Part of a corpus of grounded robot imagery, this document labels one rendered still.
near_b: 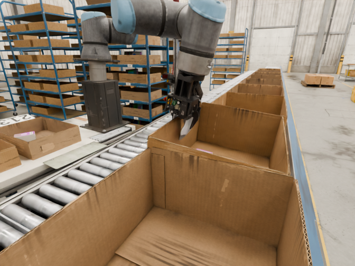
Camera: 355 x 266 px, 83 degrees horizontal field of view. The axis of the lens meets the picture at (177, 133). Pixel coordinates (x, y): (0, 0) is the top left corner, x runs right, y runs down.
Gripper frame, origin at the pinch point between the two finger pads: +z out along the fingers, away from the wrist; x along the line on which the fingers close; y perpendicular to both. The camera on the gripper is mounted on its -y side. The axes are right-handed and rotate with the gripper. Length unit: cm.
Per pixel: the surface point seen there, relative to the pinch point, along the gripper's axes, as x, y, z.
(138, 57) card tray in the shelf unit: -114, -138, 6
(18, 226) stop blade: -34, 32, 35
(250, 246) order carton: 27.4, 22.1, 5.3
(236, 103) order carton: 8, -58, 0
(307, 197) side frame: 37.8, 3.5, 0.7
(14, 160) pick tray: -72, 12, 39
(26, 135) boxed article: -95, -7, 43
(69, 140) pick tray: -70, -16, 39
